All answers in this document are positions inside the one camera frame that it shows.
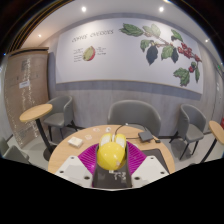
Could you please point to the wrapped wooden wall panel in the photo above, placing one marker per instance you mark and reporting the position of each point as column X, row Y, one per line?
column 25, row 90

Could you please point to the coffee plant wall mural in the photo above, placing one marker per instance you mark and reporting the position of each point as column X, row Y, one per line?
column 126, row 53

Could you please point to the small white packet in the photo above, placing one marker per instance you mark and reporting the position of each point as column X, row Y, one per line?
column 96, row 129
column 88, row 137
column 108, row 129

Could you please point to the small black adapter box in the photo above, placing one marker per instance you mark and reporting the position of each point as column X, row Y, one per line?
column 145, row 136

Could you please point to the ceiling lights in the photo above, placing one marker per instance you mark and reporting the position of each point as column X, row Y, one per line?
column 83, row 9

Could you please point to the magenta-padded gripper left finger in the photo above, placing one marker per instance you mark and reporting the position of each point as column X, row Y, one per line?
column 75, row 170

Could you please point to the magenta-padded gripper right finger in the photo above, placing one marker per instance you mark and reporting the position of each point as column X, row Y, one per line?
column 148, row 170

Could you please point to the grey upholstered chair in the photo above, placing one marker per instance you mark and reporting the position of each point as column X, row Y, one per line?
column 135, row 115
column 192, row 125
column 11, row 154
column 60, row 111

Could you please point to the yellow computer mouse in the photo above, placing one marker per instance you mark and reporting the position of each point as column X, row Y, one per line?
column 111, row 155

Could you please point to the small round wooden side table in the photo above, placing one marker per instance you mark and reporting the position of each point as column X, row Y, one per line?
column 35, row 112
column 217, row 130

